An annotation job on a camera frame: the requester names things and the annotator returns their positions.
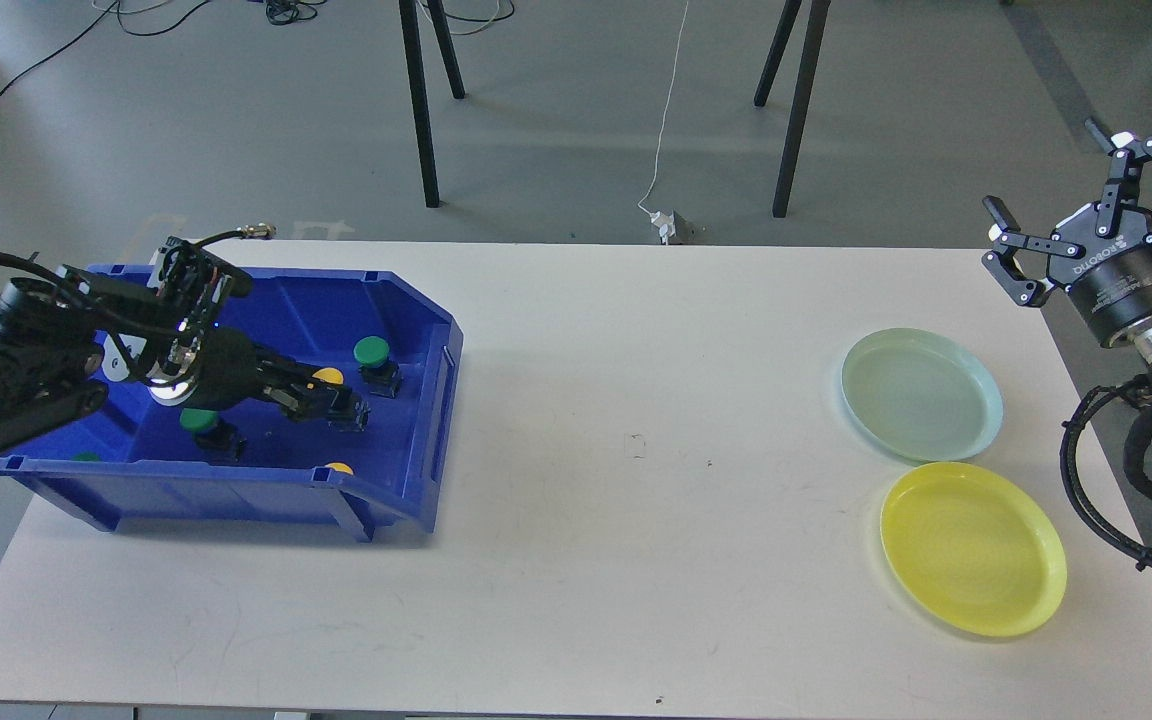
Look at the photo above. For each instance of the white power adapter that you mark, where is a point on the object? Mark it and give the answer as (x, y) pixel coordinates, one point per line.
(673, 229)

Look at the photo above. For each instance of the green button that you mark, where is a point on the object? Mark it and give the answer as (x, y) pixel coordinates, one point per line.
(213, 434)
(381, 374)

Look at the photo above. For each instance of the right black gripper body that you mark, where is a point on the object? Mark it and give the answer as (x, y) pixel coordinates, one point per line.
(1111, 286)

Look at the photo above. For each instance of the yellow plate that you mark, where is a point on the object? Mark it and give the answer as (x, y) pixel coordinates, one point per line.
(973, 550)

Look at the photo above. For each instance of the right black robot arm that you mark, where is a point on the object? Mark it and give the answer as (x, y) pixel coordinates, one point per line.
(1028, 268)

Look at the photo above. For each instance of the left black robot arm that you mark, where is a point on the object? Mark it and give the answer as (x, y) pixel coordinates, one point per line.
(65, 336)

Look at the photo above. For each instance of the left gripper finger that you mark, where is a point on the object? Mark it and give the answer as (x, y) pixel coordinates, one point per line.
(296, 406)
(284, 373)

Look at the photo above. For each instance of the black tripod legs left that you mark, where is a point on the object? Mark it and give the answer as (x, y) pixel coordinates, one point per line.
(409, 12)

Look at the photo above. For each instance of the yellow push button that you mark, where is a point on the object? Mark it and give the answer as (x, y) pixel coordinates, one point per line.
(336, 402)

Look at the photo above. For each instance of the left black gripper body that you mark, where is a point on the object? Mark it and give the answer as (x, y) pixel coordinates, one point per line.
(230, 369)

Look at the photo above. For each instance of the black tripod legs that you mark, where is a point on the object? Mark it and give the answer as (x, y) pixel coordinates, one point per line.
(409, 12)
(817, 13)

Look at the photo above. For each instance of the black tripod legs right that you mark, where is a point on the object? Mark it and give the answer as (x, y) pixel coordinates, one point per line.
(817, 13)

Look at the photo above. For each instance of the light green plate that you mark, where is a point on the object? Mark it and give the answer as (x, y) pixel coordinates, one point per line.
(921, 396)

